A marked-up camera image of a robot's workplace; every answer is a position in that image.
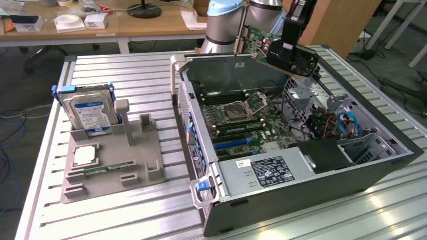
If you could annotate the wooden desk white frame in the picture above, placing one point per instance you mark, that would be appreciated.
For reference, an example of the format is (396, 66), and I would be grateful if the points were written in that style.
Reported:
(50, 35)
(161, 27)

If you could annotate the white box dark lid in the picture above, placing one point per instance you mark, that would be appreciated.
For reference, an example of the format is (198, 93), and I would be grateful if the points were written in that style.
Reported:
(29, 25)

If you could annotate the silver CPU chip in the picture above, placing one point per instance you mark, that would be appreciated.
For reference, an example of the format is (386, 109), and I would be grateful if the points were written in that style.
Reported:
(85, 156)

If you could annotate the blue expansion slot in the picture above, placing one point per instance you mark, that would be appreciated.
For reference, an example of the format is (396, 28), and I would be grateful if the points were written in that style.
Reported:
(231, 143)

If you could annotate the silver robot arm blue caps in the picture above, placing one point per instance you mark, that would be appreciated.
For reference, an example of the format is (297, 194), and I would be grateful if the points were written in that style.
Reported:
(221, 25)

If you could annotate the green RAM stick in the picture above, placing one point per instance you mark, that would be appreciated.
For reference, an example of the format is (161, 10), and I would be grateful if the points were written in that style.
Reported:
(101, 170)

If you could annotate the blue case latch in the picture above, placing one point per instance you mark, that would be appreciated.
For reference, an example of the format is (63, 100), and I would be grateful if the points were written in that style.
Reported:
(202, 187)

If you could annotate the wooden cabinet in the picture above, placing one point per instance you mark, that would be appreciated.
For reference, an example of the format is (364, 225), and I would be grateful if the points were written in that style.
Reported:
(334, 25)

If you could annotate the metal socket cover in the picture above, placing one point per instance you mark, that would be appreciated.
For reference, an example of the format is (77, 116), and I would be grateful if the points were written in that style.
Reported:
(258, 101)

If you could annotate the black round lamp base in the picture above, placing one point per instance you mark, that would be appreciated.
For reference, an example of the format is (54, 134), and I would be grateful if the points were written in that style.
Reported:
(145, 12)

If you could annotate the grey cup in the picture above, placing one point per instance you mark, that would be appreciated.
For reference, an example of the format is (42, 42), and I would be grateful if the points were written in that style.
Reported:
(49, 3)

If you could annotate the graphics card with black fan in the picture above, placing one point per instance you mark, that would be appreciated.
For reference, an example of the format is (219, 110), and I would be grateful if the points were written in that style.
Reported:
(257, 37)

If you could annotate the white round holder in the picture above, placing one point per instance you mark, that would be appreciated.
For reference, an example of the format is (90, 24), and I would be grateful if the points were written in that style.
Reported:
(70, 23)

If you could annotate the dark RAM stick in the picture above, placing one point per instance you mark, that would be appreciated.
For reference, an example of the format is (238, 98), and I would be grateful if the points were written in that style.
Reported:
(241, 127)

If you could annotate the white labelled carton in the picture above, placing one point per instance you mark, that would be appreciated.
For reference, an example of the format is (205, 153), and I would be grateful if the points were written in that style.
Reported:
(97, 22)

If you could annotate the silver power supply unit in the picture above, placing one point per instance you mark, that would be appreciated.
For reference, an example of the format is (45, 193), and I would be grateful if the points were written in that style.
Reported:
(234, 175)

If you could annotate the metal disk bay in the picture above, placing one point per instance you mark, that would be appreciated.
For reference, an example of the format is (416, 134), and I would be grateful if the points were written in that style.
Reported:
(368, 147)

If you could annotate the grey plastic parts rack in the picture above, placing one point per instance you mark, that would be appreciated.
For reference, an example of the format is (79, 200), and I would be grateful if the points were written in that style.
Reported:
(141, 150)

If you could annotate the open black PC case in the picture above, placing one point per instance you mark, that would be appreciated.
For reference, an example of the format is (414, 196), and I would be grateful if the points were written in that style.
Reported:
(301, 200)

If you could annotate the white table frame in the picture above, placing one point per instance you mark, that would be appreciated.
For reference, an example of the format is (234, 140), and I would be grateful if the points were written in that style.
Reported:
(381, 27)

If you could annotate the orange packet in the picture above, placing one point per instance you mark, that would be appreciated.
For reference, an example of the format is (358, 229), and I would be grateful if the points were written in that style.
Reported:
(10, 27)

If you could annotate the black floor box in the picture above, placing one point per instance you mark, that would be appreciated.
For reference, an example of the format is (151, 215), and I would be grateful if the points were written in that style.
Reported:
(368, 55)

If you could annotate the silver chipset heatsink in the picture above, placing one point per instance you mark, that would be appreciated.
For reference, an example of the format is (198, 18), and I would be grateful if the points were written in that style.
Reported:
(273, 147)

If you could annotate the perforated metal drive cage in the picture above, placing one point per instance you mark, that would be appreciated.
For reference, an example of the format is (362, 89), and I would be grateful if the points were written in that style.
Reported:
(301, 100)

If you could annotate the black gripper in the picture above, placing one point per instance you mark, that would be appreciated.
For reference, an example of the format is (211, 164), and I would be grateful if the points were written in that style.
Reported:
(294, 32)

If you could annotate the white tape roll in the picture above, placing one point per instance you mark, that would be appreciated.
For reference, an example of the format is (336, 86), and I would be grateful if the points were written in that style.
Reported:
(65, 2)

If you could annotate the white paper stack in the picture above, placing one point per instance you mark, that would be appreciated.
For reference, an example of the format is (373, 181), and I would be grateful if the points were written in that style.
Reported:
(194, 22)

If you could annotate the hard disk in blue carrier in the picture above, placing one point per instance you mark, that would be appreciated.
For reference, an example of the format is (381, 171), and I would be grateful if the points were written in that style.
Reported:
(90, 112)

